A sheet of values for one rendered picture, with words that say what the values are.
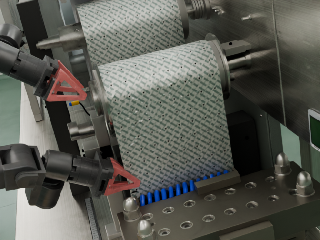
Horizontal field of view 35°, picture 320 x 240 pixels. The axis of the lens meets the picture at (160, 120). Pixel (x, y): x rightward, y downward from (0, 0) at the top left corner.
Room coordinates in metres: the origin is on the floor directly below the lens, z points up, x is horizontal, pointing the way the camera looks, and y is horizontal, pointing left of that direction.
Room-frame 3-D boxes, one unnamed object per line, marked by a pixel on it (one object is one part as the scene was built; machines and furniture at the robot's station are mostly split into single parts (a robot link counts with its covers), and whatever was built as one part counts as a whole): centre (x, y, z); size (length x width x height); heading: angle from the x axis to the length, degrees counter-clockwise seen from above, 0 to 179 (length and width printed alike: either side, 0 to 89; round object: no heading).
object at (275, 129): (2.13, -0.06, 1.02); 2.24 x 0.04 x 0.24; 9
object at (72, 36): (1.26, 0.17, 1.33); 0.06 x 0.06 x 0.06; 9
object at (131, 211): (0.89, 0.09, 1.05); 0.04 x 0.04 x 0.04
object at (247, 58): (1.06, -0.18, 1.25); 0.07 x 0.04 x 0.04; 99
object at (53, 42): (1.25, 0.23, 1.33); 0.06 x 0.03 x 0.03; 99
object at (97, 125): (1.04, 0.15, 1.05); 0.06 x 0.05 x 0.31; 99
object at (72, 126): (1.04, 0.19, 1.18); 0.04 x 0.02 x 0.04; 9
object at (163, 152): (0.98, -0.02, 1.10); 0.23 x 0.01 x 0.18; 99
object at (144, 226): (0.80, 0.07, 1.05); 0.04 x 0.04 x 0.04
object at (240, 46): (1.07, -0.19, 1.28); 0.06 x 0.05 x 0.02; 99
